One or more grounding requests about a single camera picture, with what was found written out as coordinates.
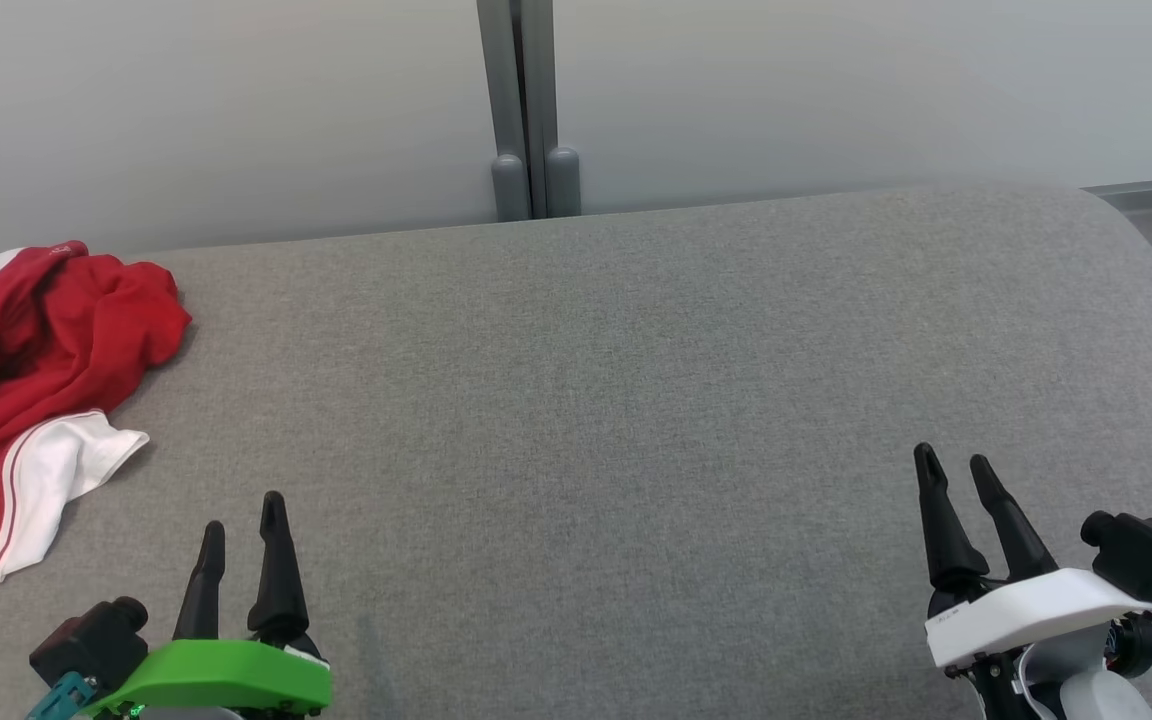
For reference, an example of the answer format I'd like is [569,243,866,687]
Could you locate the red shorts with white panels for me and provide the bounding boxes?
[0,240,193,426]

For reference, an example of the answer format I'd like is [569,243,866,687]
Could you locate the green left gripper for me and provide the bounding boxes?
[84,491,333,720]

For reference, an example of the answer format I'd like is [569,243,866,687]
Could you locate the red and white shorts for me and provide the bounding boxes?
[0,395,151,593]

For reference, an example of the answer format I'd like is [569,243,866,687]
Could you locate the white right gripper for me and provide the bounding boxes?
[914,443,1148,720]

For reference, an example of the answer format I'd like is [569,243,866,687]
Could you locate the grey metal partition post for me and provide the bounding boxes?
[476,0,534,223]
[521,0,583,219]

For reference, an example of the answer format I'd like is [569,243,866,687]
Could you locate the teal left cable connector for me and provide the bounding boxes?
[24,672,99,720]

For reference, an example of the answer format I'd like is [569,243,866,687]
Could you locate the grey metal partition frame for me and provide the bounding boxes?
[1084,165,1152,201]

